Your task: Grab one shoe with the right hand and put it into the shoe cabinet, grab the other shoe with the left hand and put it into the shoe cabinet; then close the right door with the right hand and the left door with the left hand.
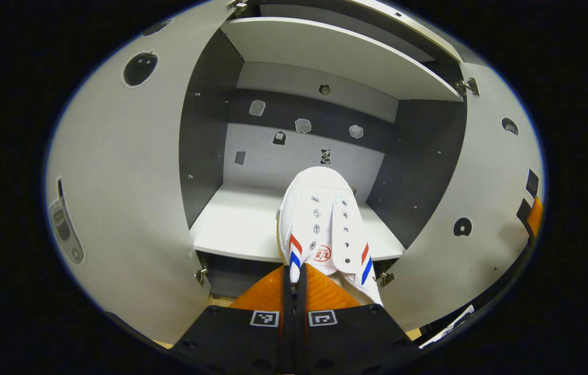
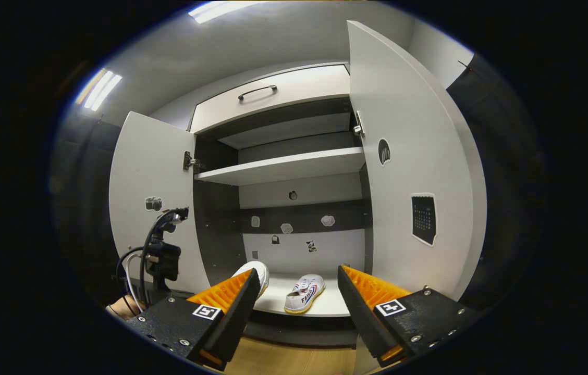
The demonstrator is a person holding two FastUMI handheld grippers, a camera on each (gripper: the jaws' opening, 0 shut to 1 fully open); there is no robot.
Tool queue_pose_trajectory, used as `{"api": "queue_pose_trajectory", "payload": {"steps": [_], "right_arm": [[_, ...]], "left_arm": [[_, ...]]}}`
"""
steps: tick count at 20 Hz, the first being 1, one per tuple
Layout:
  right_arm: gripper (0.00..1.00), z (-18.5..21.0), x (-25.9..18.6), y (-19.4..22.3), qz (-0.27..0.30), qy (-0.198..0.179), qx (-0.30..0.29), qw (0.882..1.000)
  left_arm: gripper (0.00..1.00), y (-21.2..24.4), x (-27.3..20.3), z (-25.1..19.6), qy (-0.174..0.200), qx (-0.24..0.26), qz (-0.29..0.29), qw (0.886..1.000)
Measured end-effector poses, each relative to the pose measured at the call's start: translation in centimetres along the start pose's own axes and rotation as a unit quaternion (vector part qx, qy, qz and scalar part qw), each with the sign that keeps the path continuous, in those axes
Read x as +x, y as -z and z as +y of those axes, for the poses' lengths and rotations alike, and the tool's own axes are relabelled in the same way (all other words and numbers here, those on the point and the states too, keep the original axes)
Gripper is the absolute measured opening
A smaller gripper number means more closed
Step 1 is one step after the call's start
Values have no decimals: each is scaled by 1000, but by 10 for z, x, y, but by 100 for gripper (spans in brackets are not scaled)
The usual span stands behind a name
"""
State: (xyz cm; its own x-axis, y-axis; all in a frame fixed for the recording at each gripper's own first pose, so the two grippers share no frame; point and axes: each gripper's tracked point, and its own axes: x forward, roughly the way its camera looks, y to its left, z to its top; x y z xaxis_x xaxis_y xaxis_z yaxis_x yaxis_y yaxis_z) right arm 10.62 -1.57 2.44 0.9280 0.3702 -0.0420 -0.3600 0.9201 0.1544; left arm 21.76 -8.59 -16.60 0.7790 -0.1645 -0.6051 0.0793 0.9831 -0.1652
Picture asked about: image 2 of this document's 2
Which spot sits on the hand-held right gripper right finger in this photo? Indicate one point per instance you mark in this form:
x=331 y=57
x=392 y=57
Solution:
x=362 y=317

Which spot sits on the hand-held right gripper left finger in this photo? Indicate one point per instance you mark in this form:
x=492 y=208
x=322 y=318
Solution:
x=231 y=323

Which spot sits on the white canvas shoe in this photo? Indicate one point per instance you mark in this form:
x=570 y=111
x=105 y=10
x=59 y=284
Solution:
x=255 y=268
x=304 y=294

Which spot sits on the white cabinet door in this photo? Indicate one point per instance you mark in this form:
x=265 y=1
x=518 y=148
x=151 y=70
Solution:
x=419 y=130
x=153 y=166

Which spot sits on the metal door hinge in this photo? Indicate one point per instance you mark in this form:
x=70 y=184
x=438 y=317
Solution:
x=358 y=125
x=190 y=161

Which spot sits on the white cabinet shelf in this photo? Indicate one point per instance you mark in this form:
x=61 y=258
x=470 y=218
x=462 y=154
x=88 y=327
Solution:
x=283 y=167

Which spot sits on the white cabinet drawer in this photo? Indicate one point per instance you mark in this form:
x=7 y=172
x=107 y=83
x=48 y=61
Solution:
x=304 y=88

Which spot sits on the ceiling light panel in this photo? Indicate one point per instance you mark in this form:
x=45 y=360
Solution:
x=221 y=9
x=100 y=89

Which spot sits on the black backdrop cloth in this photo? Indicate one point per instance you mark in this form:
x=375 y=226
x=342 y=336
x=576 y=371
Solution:
x=497 y=156

